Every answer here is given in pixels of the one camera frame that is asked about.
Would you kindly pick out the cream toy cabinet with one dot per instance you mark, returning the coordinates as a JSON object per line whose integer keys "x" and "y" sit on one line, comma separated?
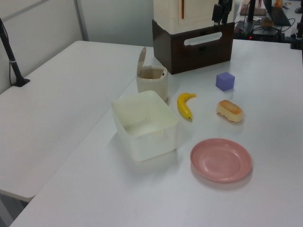
{"x": 194, "y": 13}

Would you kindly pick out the grey partition post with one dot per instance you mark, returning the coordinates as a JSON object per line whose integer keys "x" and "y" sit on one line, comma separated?
{"x": 81, "y": 20}

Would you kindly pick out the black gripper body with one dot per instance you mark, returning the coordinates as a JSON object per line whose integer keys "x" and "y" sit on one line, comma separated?
{"x": 226, "y": 6}

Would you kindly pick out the golden bread loaf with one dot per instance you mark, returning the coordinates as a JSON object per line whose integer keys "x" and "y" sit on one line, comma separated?
{"x": 230, "y": 111}

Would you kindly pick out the yellow banana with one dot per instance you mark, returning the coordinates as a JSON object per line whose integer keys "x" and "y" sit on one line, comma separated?
{"x": 183, "y": 107}

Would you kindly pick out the black device with red light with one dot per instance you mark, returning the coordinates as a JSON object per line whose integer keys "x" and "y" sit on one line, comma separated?
{"x": 262, "y": 33}

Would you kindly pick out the dark brown drawer box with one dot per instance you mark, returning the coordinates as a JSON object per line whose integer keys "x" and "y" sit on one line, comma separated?
{"x": 189, "y": 50}

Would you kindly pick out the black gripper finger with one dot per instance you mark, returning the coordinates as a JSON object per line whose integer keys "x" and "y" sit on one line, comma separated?
{"x": 224, "y": 19}
{"x": 216, "y": 14}

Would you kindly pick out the purple cube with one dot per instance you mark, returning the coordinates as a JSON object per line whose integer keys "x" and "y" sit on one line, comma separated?
{"x": 225, "y": 81}

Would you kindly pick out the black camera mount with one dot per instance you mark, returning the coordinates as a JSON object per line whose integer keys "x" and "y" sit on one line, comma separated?
{"x": 297, "y": 35}

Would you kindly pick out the white plastic container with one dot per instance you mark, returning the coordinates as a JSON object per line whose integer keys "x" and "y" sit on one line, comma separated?
{"x": 145, "y": 125}

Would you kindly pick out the beige bin with flip lid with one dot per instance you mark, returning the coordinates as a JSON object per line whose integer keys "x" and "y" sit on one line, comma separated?
{"x": 153, "y": 81}

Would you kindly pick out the black pole with clamp base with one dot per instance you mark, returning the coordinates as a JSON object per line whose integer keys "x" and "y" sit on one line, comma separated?
{"x": 11, "y": 60}

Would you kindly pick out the black laptop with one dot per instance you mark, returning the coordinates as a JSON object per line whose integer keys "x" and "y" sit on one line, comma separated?
{"x": 278, "y": 14}

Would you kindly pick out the black monitor stand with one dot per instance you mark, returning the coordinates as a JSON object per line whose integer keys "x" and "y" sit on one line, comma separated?
{"x": 251, "y": 11}

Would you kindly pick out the small brown box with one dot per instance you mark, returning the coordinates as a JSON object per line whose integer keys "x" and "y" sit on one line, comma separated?
{"x": 267, "y": 21}

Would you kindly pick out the pink plate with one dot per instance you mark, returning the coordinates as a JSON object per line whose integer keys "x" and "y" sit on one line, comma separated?
{"x": 220, "y": 160}

